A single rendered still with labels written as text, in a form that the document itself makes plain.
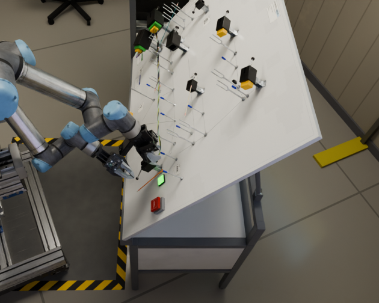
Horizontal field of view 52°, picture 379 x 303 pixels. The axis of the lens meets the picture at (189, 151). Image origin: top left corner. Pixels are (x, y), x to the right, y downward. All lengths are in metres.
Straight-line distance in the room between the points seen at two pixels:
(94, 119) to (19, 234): 1.35
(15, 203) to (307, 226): 2.02
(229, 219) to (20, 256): 1.29
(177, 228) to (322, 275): 1.32
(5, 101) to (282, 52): 0.92
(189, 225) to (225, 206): 0.22
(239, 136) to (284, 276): 1.59
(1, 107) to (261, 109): 0.83
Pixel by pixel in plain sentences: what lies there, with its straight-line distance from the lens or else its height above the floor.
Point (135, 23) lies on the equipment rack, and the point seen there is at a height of 1.09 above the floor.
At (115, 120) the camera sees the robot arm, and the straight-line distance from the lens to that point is 1.42.
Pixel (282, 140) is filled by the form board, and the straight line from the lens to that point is 1.27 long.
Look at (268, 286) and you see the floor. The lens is 2.78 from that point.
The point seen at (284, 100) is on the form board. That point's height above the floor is 1.63.
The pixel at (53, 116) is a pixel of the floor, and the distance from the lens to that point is 3.36.
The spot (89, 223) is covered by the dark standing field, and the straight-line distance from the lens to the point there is 2.82.
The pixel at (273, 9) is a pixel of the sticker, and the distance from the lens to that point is 1.63.
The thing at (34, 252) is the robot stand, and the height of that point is 0.21.
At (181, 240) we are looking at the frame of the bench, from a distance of 1.90.
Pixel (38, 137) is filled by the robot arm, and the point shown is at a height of 1.24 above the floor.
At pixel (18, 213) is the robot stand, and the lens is 2.71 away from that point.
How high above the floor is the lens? 2.57
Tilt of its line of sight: 56 degrees down
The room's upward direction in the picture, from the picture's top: 11 degrees clockwise
